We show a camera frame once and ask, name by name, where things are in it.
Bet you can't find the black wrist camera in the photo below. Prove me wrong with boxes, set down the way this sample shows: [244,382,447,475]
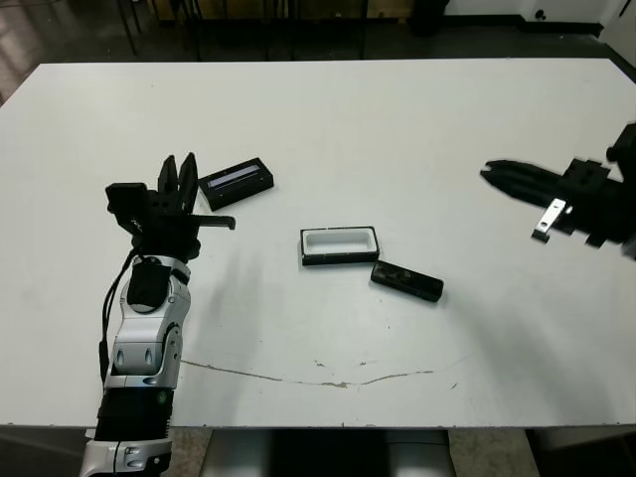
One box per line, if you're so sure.
[605,121,636,168]
[104,182,150,216]

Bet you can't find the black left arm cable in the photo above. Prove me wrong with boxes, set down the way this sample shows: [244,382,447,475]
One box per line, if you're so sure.
[96,247,140,387]

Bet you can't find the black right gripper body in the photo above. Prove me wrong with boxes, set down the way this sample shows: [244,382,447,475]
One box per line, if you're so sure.
[531,157,636,248]

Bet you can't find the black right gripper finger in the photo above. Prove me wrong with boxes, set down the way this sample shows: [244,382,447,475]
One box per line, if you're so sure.
[479,171,560,204]
[485,159,565,190]

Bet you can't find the white door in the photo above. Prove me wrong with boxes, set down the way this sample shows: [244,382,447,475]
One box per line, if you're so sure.
[598,0,636,69]

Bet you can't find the black bin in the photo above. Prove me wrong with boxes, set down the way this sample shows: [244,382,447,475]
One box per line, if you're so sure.
[410,0,451,39]

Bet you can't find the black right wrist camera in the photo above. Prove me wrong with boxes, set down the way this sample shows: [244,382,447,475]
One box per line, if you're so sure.
[605,121,636,168]

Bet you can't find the robot torso and legs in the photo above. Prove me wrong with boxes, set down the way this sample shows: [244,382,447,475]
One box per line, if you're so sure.
[203,426,456,477]

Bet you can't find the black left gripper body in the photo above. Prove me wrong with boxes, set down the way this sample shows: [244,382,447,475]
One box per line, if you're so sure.
[116,191,238,262]

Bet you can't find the black box white insert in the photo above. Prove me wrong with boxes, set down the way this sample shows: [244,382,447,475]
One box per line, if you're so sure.
[299,226,382,268]

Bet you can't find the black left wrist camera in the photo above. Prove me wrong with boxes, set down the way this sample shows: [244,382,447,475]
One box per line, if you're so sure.
[104,182,150,216]

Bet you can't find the slim black camera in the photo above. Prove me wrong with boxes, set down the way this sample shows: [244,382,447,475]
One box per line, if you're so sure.
[370,259,445,303]

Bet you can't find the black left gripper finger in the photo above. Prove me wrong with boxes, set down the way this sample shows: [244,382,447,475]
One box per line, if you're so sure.
[178,152,200,214]
[157,154,181,210]

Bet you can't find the black box lid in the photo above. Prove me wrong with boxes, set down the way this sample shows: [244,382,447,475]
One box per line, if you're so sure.
[197,157,276,211]

